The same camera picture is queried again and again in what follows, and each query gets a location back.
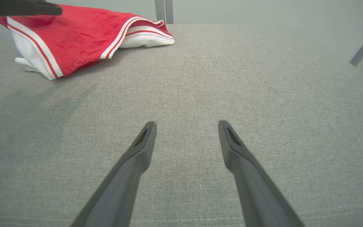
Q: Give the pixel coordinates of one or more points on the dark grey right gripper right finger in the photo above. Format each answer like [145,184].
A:
[257,195]

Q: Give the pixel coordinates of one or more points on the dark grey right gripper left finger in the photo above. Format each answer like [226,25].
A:
[121,189]

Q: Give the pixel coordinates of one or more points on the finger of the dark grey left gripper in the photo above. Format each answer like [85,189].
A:
[11,8]

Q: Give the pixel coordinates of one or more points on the red jersey with striped trim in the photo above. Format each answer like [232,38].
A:
[80,34]

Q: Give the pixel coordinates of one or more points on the grey fabric sofa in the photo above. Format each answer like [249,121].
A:
[184,88]

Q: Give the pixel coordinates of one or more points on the grey metal stand post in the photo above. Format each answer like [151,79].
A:
[159,11]

